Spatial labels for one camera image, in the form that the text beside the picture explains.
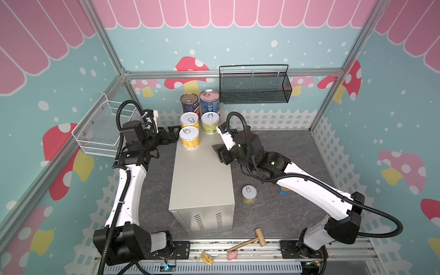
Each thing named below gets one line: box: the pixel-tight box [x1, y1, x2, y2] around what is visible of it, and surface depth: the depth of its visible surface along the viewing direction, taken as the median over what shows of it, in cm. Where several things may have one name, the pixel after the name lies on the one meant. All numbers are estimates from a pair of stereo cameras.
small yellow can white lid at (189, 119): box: [179, 111, 200, 131], surface depth 71 cm
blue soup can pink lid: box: [199, 88, 220, 116], surface depth 73 cm
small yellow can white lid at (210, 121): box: [201, 111, 220, 135], surface depth 71 cm
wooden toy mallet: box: [226, 228, 267, 253], surface depth 78 cm
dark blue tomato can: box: [180, 92, 200, 114], surface depth 72 cm
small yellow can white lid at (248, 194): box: [241, 184, 258, 205], surface depth 87 cm
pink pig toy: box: [227, 250, 238, 261], surface depth 74 cm
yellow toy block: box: [199, 251, 215, 266], surface depth 73 cm
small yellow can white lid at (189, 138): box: [178, 126, 200, 151], surface depth 66 cm
